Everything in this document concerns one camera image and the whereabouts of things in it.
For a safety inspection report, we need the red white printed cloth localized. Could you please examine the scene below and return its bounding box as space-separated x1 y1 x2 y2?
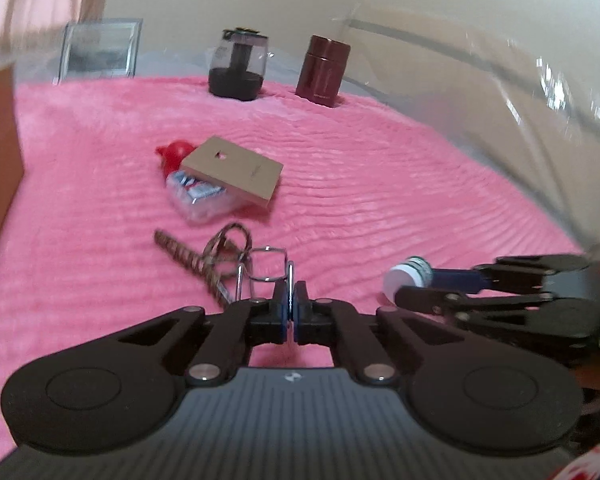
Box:
550 440 600 480

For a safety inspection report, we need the small teal bottle white cap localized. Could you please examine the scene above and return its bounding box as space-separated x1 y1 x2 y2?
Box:
384 256 433 307

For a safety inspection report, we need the plastic-wrapped headboard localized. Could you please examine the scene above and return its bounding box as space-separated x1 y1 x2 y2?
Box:
332 2 600 261

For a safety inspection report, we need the key ring with brown cord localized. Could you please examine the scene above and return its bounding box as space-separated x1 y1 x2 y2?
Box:
154 222 299 311

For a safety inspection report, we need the dark glass jar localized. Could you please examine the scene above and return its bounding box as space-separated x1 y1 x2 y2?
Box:
208 27 271 102

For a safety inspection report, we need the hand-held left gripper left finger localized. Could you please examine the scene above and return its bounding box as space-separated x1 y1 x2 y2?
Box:
115 280 294 387

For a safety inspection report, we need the pink ribbed blanket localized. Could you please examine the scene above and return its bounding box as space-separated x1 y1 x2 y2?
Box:
0 76 588 471

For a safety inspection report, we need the pink curtain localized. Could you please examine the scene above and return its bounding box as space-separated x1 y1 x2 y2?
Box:
0 0 112 68

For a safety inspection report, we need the red toy figure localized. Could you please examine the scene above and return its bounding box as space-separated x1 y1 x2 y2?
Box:
156 139 198 178

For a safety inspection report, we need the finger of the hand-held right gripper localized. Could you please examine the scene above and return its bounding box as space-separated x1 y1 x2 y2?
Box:
429 254 591 295
394 285 600 352

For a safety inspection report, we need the tan cardboard box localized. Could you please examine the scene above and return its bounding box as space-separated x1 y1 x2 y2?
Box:
180 136 284 208

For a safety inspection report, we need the silver picture frame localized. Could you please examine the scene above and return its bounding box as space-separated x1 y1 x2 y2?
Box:
55 19 143 84

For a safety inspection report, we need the maroon canister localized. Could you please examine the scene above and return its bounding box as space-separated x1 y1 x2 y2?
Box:
295 35 352 109

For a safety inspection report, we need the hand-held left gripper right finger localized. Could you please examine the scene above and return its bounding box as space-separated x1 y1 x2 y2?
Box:
294 280 463 387

